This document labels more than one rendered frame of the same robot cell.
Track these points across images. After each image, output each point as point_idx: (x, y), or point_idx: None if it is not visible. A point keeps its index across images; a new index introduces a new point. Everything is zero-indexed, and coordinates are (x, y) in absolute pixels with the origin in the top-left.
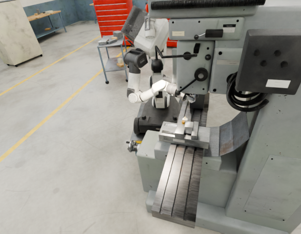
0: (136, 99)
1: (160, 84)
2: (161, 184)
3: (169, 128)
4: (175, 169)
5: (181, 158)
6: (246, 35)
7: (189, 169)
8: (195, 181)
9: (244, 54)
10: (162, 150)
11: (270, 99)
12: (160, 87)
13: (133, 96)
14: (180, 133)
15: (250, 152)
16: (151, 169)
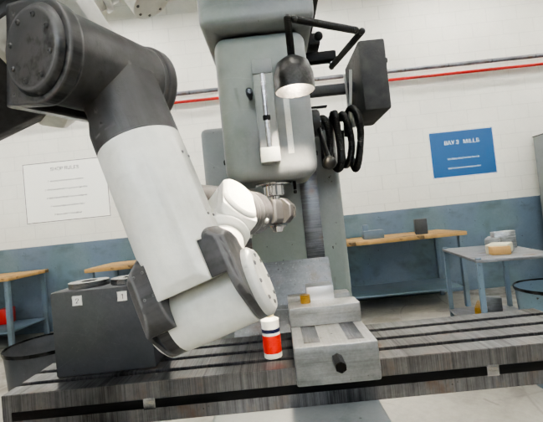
0: (268, 277)
1: (239, 190)
2: (531, 341)
3: (328, 333)
4: (458, 337)
5: (408, 338)
6: (361, 45)
7: (429, 326)
8: (453, 319)
9: (384, 59)
10: (388, 418)
11: (336, 161)
12: (253, 199)
13: (258, 261)
14: (355, 298)
15: (347, 269)
16: None
